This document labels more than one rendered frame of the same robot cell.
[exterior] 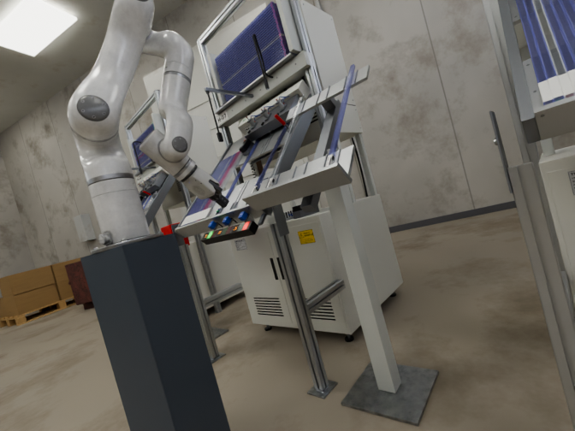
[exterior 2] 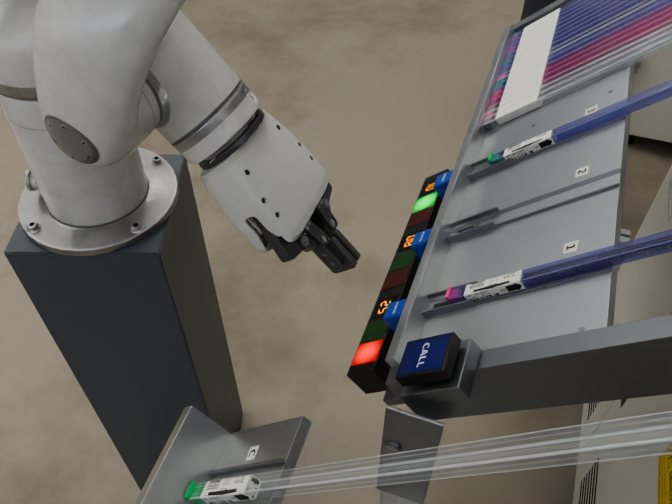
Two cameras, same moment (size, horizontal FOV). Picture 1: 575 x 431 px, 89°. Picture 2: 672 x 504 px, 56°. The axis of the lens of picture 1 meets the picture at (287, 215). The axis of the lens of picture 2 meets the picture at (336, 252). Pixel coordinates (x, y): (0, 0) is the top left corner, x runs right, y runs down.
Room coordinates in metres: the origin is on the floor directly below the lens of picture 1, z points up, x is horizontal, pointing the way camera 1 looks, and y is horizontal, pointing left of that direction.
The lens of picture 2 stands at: (0.89, -0.18, 1.24)
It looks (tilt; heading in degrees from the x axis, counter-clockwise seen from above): 48 degrees down; 67
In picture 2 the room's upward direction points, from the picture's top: straight up
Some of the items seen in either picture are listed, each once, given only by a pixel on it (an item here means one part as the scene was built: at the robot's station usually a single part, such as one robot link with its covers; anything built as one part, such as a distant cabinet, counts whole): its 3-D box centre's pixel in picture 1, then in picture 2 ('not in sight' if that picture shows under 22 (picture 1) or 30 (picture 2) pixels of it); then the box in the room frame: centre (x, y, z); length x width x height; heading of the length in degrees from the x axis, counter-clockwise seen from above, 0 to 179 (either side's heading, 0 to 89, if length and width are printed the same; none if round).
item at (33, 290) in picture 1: (46, 289); not in sight; (5.53, 4.79, 0.42); 1.37 x 0.97 x 0.84; 156
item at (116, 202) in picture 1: (121, 214); (78, 139); (0.85, 0.47, 0.79); 0.19 x 0.19 x 0.18
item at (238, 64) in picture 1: (255, 59); not in sight; (1.63, -0.06, 1.52); 0.51 x 0.13 x 0.27; 47
